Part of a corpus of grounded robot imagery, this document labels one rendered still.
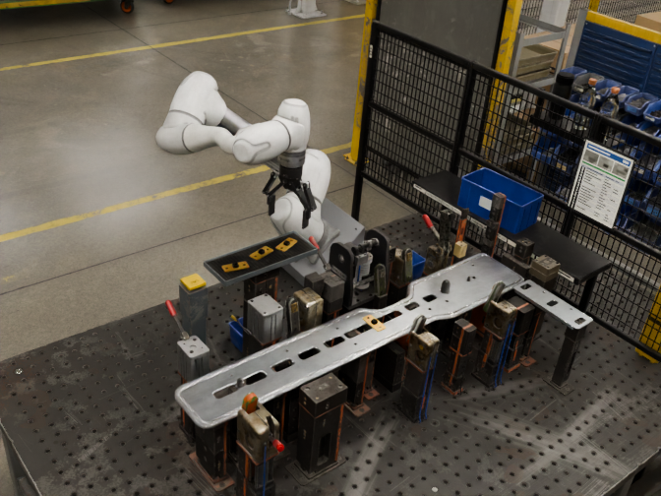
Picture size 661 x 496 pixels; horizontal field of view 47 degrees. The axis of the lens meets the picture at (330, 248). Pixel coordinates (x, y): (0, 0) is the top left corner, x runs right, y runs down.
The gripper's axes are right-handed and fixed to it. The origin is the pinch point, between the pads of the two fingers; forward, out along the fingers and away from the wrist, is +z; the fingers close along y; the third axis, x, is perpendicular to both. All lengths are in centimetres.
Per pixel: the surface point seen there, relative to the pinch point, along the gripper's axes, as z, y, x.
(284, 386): 27, 29, -43
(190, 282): 10.9, -11.6, -36.8
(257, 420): 21, 34, -64
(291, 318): 22.2, 16.2, -20.3
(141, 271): 127, -147, 78
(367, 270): 21.3, 23.2, 17.9
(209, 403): 27, 16, -62
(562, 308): 27, 87, 47
